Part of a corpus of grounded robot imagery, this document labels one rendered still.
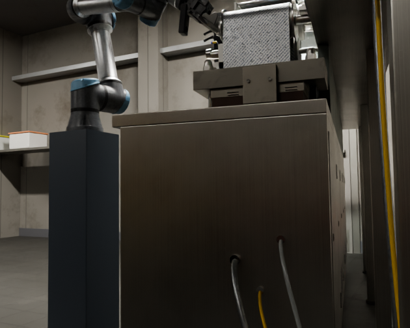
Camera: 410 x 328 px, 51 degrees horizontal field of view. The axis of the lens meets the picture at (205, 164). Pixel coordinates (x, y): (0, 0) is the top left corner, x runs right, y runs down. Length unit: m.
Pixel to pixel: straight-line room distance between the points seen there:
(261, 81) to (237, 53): 0.30
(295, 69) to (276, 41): 0.26
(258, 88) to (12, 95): 6.18
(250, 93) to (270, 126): 0.13
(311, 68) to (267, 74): 0.12
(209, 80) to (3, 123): 5.90
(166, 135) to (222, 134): 0.18
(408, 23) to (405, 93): 0.10
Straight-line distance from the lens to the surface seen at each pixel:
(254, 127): 1.23
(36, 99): 7.11
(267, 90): 1.28
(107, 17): 2.13
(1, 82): 7.18
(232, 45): 1.58
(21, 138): 6.35
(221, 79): 1.35
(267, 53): 1.54
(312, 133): 1.20
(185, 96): 5.44
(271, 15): 1.59
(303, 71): 1.30
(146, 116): 1.35
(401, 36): 0.72
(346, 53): 1.67
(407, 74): 0.71
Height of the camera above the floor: 0.66
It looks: 3 degrees up
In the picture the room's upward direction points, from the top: 1 degrees counter-clockwise
